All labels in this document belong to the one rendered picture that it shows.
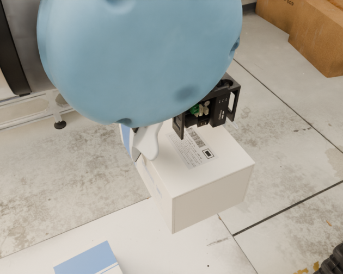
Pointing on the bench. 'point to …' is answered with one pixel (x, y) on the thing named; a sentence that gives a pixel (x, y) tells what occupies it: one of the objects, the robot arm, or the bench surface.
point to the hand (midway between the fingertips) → (178, 141)
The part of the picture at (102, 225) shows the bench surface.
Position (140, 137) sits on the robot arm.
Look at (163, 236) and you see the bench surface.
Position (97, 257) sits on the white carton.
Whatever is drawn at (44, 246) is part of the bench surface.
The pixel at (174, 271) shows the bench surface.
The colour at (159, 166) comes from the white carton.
